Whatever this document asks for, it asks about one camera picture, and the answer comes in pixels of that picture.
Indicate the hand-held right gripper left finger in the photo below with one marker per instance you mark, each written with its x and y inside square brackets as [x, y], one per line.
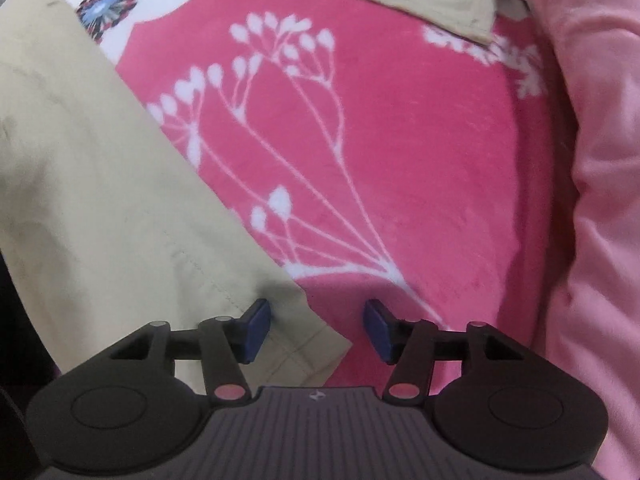
[255, 332]

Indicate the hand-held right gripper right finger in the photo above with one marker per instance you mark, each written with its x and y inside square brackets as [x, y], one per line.
[377, 332]

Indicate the beige pants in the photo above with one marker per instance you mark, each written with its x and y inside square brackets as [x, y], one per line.
[100, 185]

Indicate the pink floral blanket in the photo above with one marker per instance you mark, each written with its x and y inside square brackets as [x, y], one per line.
[400, 160]

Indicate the pink grey floral quilt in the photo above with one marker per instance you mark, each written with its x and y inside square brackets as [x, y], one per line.
[600, 160]

